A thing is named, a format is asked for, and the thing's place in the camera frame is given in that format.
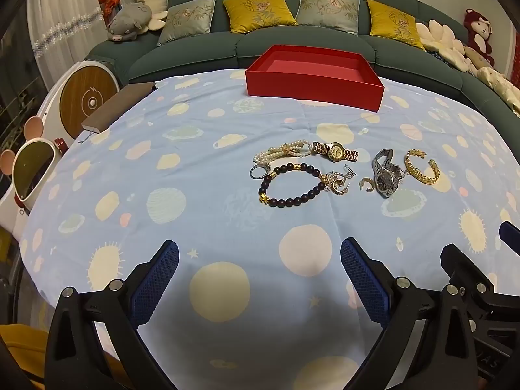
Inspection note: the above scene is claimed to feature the white flower plush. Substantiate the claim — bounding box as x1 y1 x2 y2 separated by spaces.
142 10 168 31

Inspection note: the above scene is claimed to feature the beige pillow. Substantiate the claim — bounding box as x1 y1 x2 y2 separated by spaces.
463 45 494 76

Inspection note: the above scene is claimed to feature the red monkey plush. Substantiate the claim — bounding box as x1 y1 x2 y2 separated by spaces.
464 8 496 68

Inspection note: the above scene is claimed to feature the yellow cloth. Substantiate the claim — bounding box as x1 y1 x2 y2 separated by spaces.
0 323 123 390

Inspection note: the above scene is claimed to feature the green sofa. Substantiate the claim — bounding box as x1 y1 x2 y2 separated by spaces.
87 0 520 119

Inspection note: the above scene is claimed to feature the red hanging ornament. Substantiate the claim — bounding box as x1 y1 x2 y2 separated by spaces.
99 0 123 25

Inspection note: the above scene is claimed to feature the white robot with pink ears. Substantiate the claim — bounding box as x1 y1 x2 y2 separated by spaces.
0 116 68 236

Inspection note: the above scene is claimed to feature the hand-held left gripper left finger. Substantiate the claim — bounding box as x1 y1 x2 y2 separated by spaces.
44 240 180 390

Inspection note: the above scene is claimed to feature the white curtain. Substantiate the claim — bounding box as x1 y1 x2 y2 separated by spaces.
26 0 123 86

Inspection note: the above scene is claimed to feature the brown notebook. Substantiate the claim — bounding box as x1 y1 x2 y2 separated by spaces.
81 82 157 135

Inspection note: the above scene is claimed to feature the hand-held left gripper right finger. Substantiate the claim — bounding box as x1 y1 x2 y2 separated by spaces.
340 236 479 390

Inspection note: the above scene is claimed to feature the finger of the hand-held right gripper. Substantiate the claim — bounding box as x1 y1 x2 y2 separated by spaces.
441 244 499 306
499 221 520 253

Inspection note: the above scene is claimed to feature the white pearl bracelet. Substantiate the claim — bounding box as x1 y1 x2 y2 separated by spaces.
253 140 313 167

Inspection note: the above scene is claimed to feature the silver wrist watch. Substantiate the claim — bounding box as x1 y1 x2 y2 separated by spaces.
372 149 403 198

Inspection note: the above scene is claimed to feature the grey embroidered cushion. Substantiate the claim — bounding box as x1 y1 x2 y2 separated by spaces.
156 0 219 46
295 0 361 36

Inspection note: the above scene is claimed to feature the white flower cushion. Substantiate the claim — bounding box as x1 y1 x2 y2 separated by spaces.
415 20 472 70

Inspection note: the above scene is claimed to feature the dark bead bracelet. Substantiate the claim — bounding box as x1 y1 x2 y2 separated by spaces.
259 163 326 208

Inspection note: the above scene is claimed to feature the gold wrist watch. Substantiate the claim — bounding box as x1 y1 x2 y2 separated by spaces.
311 141 360 162

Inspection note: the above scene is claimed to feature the yellow embroidered cushion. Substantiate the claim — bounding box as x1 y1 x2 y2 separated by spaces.
366 0 426 51
223 0 298 34

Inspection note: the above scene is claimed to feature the white device with wooden disc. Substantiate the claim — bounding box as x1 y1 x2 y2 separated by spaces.
41 61 120 143

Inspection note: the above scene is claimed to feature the cream folded blanket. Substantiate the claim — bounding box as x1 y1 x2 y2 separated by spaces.
475 65 520 118

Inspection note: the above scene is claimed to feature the blue planet print tablecloth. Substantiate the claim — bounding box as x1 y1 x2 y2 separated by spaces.
18 67 520 390

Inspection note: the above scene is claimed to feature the red cardboard box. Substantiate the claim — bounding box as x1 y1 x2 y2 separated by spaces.
245 45 384 113

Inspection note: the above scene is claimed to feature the grey pig plush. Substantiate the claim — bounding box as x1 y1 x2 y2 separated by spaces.
106 1 153 42

